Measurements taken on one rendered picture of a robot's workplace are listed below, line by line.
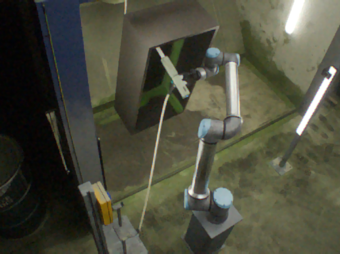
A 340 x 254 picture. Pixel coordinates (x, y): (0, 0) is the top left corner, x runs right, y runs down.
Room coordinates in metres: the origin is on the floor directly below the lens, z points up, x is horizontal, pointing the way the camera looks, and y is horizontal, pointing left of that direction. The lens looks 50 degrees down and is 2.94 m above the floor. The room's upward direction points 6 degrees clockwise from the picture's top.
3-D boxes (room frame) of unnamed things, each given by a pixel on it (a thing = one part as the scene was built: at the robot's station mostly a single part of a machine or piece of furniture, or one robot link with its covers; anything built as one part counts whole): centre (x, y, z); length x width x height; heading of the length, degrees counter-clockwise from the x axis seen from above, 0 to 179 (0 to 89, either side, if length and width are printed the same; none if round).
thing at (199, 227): (1.13, -0.46, 0.32); 0.31 x 0.31 x 0.64; 36
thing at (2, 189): (1.20, 1.32, 0.44); 0.59 x 0.58 x 0.89; 107
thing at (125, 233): (0.79, 0.19, 0.95); 0.26 x 0.15 x 0.32; 36
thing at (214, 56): (1.86, -0.29, 1.51); 0.12 x 0.09 x 0.12; 90
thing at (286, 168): (2.07, -1.33, 0.01); 0.20 x 0.20 x 0.01; 36
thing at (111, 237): (0.78, 0.20, 0.78); 0.31 x 0.23 x 0.01; 36
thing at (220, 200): (1.13, -0.45, 0.83); 0.17 x 0.15 x 0.18; 90
